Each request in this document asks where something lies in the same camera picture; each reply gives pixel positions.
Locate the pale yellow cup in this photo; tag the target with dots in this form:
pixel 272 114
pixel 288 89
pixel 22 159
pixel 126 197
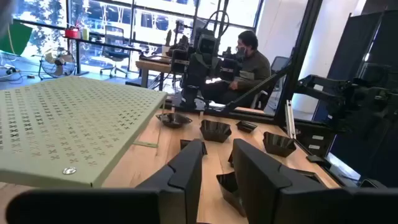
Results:
pixel 85 33

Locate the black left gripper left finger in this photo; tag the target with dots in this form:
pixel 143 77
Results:
pixel 186 180

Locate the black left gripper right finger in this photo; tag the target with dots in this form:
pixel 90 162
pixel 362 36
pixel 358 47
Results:
pixel 258 186

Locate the black box with white labels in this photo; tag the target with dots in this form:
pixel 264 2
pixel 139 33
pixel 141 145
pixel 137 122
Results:
pixel 311 141

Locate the wooden work table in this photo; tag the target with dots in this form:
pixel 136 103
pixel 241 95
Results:
pixel 152 66

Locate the person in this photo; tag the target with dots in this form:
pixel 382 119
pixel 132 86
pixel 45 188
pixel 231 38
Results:
pixel 253 67

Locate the green perforated metal shelf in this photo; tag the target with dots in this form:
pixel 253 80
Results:
pixel 62 124

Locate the black leaf-shaped plate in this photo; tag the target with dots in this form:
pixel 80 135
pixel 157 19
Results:
pixel 174 121

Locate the black rounded wavy plate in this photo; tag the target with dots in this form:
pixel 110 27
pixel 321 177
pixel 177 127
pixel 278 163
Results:
pixel 228 189

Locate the black partition panel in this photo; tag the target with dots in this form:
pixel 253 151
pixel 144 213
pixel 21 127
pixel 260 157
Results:
pixel 382 37

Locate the small black square plate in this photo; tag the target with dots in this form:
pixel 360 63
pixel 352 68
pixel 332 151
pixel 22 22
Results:
pixel 231 159
pixel 186 143
pixel 245 127
pixel 311 176

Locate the black aluminium table frame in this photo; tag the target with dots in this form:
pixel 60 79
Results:
pixel 298 62

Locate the black office chair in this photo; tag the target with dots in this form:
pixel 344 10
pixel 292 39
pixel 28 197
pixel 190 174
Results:
pixel 115 53

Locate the black long standing desk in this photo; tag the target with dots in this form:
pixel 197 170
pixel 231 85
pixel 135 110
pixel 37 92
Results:
pixel 102 44

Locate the black square wavy bowl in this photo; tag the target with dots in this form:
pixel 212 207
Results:
pixel 214 132
pixel 278 146

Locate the silver aluminium bracket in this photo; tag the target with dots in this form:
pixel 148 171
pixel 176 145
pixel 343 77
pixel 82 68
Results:
pixel 290 119

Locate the red container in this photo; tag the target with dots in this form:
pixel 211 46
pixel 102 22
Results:
pixel 72 33

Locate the grey office chair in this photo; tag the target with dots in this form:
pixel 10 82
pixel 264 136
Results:
pixel 279 63

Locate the green board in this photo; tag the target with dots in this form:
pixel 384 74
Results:
pixel 15 39

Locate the black floor fan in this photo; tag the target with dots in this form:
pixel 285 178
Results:
pixel 57 63

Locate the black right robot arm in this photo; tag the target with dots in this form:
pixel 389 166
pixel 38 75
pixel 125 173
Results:
pixel 194 84

